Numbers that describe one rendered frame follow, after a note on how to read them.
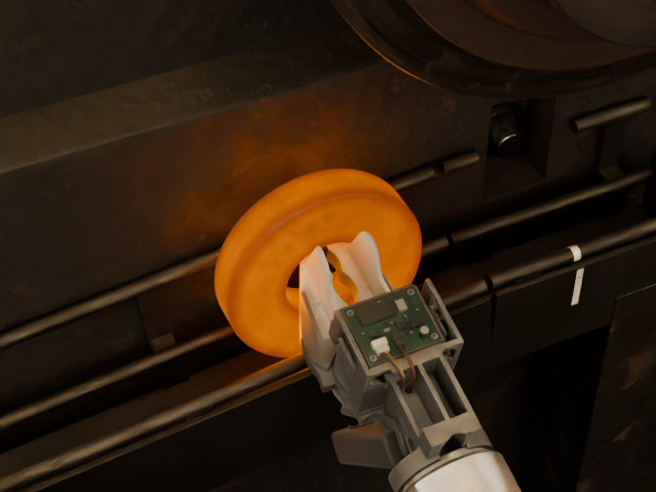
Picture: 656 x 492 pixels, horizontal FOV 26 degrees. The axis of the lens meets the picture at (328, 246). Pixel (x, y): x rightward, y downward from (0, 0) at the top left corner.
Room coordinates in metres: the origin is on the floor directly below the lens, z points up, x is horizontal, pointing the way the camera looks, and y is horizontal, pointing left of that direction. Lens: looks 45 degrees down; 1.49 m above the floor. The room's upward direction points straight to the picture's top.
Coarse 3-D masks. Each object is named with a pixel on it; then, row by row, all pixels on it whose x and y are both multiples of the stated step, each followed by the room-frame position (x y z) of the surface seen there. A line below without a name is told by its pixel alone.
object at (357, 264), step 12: (360, 240) 0.71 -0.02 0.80; (372, 240) 0.70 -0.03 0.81; (324, 252) 0.73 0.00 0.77; (336, 252) 0.72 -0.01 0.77; (348, 252) 0.72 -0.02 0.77; (360, 252) 0.71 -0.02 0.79; (372, 252) 0.70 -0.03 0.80; (336, 264) 0.72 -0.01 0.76; (348, 264) 0.71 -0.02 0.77; (360, 264) 0.71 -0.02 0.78; (372, 264) 0.69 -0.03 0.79; (348, 276) 0.71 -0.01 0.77; (360, 276) 0.70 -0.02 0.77; (372, 276) 0.69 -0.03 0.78; (348, 288) 0.71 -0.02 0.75; (360, 288) 0.70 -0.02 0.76; (372, 288) 0.69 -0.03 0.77; (384, 288) 0.68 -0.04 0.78; (360, 300) 0.69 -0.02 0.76
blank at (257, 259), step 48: (288, 192) 0.73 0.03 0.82; (336, 192) 0.73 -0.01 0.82; (384, 192) 0.75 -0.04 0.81; (240, 240) 0.71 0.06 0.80; (288, 240) 0.71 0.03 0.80; (336, 240) 0.72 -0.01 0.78; (384, 240) 0.74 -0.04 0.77; (240, 288) 0.69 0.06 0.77; (288, 288) 0.74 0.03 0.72; (336, 288) 0.74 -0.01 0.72; (240, 336) 0.69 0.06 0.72; (288, 336) 0.70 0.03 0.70
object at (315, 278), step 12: (312, 252) 0.70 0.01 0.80; (300, 264) 0.72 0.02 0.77; (312, 264) 0.70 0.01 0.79; (324, 264) 0.68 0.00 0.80; (300, 276) 0.71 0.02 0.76; (312, 276) 0.70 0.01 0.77; (324, 276) 0.68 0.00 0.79; (300, 288) 0.70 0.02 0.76; (312, 288) 0.69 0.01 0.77; (324, 288) 0.68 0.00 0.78; (312, 300) 0.68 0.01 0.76; (324, 300) 0.68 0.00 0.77; (336, 300) 0.69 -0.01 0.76; (324, 312) 0.67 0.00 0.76; (324, 324) 0.66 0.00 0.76; (324, 336) 0.66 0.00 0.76
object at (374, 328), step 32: (416, 288) 0.65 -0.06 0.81; (352, 320) 0.62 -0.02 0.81; (384, 320) 0.63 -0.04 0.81; (416, 320) 0.62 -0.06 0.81; (448, 320) 0.63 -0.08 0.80; (352, 352) 0.61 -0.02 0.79; (384, 352) 0.60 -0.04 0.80; (416, 352) 0.60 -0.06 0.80; (448, 352) 0.62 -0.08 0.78; (352, 384) 0.60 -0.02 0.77; (384, 384) 0.59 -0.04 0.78; (416, 384) 0.59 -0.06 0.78; (448, 384) 0.59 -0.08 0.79; (352, 416) 0.61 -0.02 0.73; (384, 416) 0.60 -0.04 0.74; (416, 416) 0.58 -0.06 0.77; (448, 416) 0.56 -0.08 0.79; (416, 448) 0.56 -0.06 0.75; (448, 448) 0.57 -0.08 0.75
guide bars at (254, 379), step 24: (600, 240) 0.79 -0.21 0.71; (624, 240) 0.80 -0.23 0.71; (528, 264) 0.77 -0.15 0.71; (552, 264) 0.77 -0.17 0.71; (456, 288) 0.74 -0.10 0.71; (480, 288) 0.74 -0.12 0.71; (288, 360) 0.68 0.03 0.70; (240, 384) 0.66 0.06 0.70; (264, 384) 0.67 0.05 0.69; (168, 408) 0.65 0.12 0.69; (192, 408) 0.65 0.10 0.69; (216, 408) 0.66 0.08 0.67; (120, 432) 0.63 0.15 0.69; (144, 432) 0.63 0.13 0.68; (72, 456) 0.61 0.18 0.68; (96, 456) 0.61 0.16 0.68; (0, 480) 0.59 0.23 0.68; (24, 480) 0.59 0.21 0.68
